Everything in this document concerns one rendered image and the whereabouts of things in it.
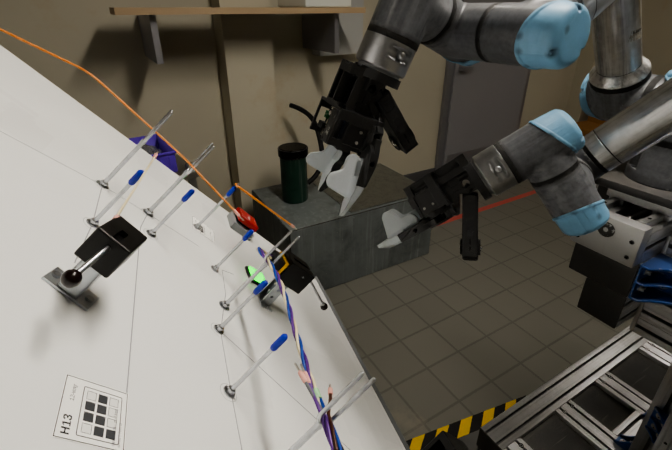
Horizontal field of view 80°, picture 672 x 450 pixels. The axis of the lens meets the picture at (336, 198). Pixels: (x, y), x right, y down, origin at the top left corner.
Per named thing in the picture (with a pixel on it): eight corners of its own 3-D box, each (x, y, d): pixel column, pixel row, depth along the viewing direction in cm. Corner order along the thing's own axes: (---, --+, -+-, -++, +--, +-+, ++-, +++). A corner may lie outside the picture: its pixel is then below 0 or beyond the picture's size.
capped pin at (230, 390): (222, 394, 41) (281, 335, 40) (223, 383, 42) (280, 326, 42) (234, 401, 41) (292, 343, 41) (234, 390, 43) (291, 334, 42)
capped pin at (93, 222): (97, 222, 47) (147, 170, 47) (98, 230, 46) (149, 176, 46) (85, 217, 46) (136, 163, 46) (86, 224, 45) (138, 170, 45)
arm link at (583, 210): (609, 198, 68) (576, 144, 67) (617, 228, 59) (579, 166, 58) (562, 216, 73) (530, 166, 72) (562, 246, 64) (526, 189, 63)
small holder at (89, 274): (-7, 309, 29) (61, 237, 28) (62, 264, 37) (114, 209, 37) (49, 347, 30) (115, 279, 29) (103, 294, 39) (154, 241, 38)
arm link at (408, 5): (470, -25, 52) (428, -59, 47) (431, 58, 55) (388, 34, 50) (430, -28, 58) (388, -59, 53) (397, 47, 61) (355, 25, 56)
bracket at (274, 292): (271, 312, 66) (292, 291, 66) (261, 306, 65) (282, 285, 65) (264, 294, 70) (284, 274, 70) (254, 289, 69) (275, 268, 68)
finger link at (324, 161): (291, 172, 67) (318, 130, 62) (322, 180, 70) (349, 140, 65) (295, 185, 65) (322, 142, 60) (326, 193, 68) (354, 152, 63)
